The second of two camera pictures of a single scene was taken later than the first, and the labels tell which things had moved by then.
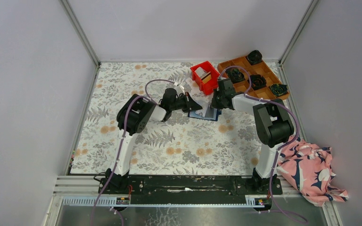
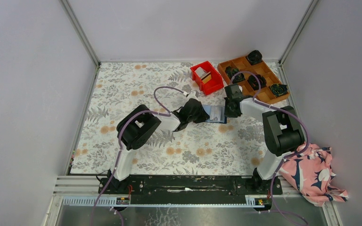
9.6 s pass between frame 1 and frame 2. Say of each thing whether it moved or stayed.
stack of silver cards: stayed
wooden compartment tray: stayed
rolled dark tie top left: stayed
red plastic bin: stayed
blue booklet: moved
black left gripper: moved
